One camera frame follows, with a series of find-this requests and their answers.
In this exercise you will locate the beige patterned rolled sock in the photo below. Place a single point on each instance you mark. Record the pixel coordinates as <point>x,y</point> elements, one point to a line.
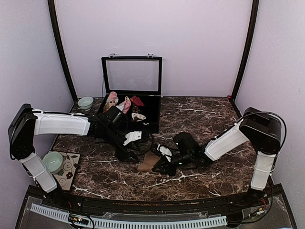
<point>108,105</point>

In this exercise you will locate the tan ribbed sock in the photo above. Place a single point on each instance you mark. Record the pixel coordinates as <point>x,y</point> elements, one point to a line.
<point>149,161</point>

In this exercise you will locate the cream brown block sock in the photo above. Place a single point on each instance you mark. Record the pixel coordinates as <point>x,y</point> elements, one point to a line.
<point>136,117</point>

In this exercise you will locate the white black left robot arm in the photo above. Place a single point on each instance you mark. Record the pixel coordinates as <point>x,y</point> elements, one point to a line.
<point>30,122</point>

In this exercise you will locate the pink white rolled sock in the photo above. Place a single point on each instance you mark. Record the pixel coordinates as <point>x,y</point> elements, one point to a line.
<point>125,105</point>

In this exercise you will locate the black right frame post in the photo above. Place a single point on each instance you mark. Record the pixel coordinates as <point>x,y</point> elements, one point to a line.
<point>247,47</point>

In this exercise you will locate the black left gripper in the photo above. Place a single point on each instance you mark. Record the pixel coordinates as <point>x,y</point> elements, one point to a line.
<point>122,154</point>

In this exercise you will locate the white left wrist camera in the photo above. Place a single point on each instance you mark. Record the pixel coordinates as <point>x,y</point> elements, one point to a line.
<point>132,136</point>

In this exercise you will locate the brown patterned small sock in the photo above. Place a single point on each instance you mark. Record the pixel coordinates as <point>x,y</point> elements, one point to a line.
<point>135,109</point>

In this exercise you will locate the black box with glass lid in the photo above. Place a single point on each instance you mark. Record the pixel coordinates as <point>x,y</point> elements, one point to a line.
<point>139,76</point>

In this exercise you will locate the pale green bowl on mat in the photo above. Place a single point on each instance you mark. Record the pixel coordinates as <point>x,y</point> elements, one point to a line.
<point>53,161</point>

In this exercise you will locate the black front table rail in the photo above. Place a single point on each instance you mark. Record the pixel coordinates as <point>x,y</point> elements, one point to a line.
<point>97,206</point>

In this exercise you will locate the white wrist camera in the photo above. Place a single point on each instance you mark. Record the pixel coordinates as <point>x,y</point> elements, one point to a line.
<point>132,136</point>
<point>165,152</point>

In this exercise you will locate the dark red folded sock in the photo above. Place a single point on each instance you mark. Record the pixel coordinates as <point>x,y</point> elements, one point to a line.
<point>136,101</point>

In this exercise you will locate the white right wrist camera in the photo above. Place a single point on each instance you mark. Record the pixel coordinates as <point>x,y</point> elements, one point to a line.
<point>165,152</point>

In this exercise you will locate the pale green bowl at back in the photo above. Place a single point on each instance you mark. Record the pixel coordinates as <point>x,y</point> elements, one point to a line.
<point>85,103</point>

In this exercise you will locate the white slotted cable duct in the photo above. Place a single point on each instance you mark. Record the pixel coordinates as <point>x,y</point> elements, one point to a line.
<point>100,223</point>

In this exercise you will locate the small circuit board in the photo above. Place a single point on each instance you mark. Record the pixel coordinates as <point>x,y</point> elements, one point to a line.
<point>74,219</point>

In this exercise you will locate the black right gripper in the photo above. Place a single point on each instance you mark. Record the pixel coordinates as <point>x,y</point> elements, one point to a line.
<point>167,168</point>

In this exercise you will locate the black frame post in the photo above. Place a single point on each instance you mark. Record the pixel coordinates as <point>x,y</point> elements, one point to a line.
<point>60,49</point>
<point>247,47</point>

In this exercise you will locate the floral placemat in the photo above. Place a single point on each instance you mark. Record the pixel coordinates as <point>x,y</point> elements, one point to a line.
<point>67,170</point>

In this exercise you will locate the black left frame post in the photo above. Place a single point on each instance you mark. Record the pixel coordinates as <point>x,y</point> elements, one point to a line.
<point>60,49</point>

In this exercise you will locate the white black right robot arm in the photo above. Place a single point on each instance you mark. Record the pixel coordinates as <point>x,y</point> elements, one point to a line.
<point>265,131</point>

